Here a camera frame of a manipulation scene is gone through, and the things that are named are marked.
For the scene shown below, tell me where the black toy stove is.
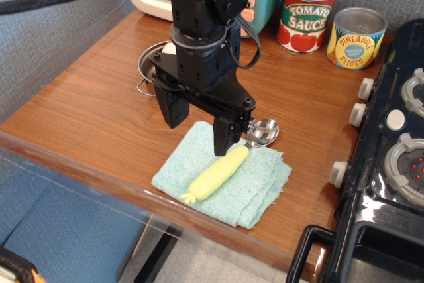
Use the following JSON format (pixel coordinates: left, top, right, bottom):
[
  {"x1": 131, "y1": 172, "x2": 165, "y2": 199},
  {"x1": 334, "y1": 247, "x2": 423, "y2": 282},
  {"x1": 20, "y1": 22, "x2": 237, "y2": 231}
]
[{"x1": 286, "y1": 19, "x2": 423, "y2": 282}]

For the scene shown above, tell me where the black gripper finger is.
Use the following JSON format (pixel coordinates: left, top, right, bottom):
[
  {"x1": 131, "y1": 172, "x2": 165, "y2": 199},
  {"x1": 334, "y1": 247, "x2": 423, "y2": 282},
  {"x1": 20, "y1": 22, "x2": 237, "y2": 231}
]
[
  {"x1": 213, "y1": 114, "x2": 241, "y2": 156},
  {"x1": 155, "y1": 87, "x2": 189, "y2": 129}
]

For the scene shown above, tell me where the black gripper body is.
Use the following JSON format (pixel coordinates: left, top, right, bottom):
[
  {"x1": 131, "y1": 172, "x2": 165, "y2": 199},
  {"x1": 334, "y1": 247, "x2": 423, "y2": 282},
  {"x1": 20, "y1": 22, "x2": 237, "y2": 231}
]
[{"x1": 149, "y1": 24, "x2": 256, "y2": 131}]

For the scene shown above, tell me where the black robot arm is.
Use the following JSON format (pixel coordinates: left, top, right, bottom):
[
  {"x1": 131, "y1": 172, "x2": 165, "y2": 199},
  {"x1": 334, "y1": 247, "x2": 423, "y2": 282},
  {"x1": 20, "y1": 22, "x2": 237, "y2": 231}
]
[{"x1": 149, "y1": 0, "x2": 258, "y2": 156}]

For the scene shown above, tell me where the light blue folded towel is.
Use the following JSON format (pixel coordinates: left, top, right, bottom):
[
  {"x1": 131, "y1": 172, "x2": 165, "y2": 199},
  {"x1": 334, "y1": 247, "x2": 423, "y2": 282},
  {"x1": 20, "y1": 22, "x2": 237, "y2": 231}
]
[{"x1": 152, "y1": 121, "x2": 292, "y2": 229}]

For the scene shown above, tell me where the tomato sauce toy can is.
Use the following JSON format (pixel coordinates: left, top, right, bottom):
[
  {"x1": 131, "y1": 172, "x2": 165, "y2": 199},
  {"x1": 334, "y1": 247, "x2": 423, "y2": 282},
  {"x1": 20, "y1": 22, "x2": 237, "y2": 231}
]
[{"x1": 278, "y1": 0, "x2": 335, "y2": 53}]

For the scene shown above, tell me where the white plush mushroom brown cap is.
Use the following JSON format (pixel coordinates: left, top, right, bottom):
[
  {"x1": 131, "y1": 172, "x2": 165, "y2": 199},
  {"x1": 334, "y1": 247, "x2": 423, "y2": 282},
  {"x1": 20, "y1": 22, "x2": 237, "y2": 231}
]
[{"x1": 162, "y1": 41, "x2": 176, "y2": 55}]

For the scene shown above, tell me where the small stainless steel pot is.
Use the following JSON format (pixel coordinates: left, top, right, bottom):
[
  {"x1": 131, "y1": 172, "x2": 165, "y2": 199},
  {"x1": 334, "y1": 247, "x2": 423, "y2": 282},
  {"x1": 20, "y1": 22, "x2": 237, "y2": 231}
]
[{"x1": 136, "y1": 41, "x2": 169, "y2": 97}]

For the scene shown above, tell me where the pineapple slices toy can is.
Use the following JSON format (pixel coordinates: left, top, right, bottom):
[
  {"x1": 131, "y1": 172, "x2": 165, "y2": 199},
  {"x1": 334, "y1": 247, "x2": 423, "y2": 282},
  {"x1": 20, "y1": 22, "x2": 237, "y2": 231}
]
[{"x1": 327, "y1": 7, "x2": 388, "y2": 70}]

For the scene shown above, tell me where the clear acrylic barrier panel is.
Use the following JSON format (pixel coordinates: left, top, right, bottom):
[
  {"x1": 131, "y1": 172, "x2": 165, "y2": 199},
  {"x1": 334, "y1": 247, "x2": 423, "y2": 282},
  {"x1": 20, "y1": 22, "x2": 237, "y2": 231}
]
[{"x1": 1, "y1": 151, "x2": 286, "y2": 282}]

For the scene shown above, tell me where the spoon with yellow handle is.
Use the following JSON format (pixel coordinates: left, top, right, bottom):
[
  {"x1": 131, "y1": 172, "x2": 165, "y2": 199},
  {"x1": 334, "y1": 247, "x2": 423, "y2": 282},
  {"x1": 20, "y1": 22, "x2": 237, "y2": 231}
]
[{"x1": 180, "y1": 119, "x2": 280, "y2": 204}]

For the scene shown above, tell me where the orange plush object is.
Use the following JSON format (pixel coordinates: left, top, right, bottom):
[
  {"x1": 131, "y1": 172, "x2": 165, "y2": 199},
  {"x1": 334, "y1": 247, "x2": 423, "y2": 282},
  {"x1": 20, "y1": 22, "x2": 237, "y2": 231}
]
[{"x1": 0, "y1": 246, "x2": 47, "y2": 283}]

